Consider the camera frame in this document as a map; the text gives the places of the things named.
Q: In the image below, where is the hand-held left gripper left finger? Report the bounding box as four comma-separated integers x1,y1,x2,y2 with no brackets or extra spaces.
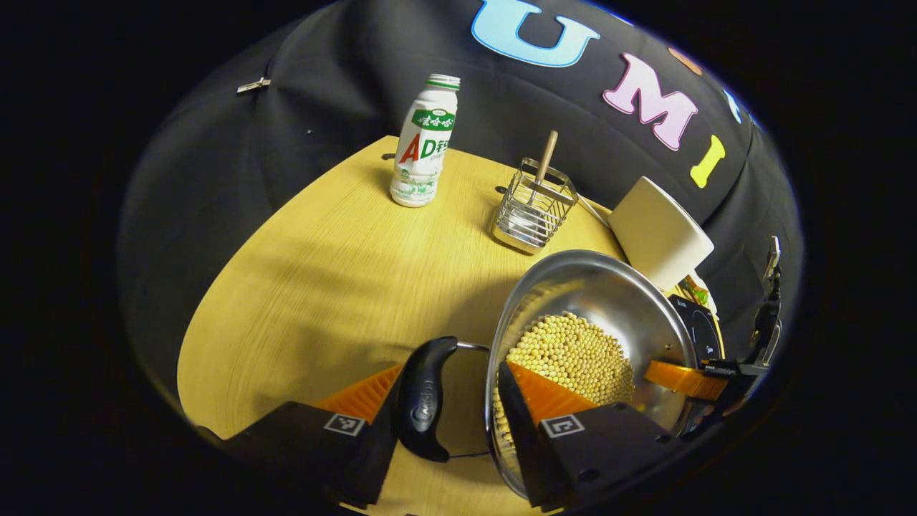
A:
197,362,403,510

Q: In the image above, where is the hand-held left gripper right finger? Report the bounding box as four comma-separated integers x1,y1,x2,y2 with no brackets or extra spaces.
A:
496,360,681,510

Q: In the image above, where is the black induction cooktop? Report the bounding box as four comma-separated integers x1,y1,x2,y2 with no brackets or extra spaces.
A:
670,294,723,363

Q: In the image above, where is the stainless steel pot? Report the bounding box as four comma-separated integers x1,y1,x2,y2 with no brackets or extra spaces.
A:
398,249,699,502

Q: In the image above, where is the sandwich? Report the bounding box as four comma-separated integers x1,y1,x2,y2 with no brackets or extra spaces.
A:
681,276,711,309

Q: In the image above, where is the pile of yellow soybeans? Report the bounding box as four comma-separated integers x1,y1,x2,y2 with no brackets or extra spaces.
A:
493,312,635,449

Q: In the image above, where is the white toaster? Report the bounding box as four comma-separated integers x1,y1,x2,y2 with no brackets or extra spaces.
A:
609,176,715,291

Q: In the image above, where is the white drink bottle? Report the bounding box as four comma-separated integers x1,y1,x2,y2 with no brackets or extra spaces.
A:
390,74,461,209

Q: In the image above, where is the white toaster cable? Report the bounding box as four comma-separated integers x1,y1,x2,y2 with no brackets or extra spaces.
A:
577,196,611,229

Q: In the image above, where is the wire utensil basket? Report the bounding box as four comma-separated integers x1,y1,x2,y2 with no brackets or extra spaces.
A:
491,158,580,256

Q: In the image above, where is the wooden-handled utensil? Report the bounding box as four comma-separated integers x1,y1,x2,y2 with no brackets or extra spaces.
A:
529,130,560,209

